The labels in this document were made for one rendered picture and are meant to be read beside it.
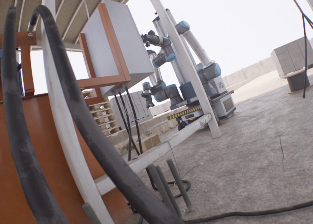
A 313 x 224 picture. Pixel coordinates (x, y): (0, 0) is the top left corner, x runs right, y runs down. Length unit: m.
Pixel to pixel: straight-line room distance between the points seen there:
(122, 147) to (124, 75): 1.77
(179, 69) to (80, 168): 1.98
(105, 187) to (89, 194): 0.07
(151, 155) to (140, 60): 0.57
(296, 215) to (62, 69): 0.61
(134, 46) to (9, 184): 0.96
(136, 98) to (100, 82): 3.81
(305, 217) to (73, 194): 0.73
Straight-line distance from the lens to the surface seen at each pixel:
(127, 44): 1.01
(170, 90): 2.14
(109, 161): 0.17
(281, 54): 5.00
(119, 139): 2.51
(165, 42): 1.35
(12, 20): 0.36
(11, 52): 0.27
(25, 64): 0.65
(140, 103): 4.56
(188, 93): 2.17
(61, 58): 0.26
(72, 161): 0.54
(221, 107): 1.96
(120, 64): 0.88
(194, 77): 1.34
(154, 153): 0.75
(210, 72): 1.81
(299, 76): 2.27
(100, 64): 1.13
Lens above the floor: 0.39
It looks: 3 degrees up
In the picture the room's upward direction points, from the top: 21 degrees counter-clockwise
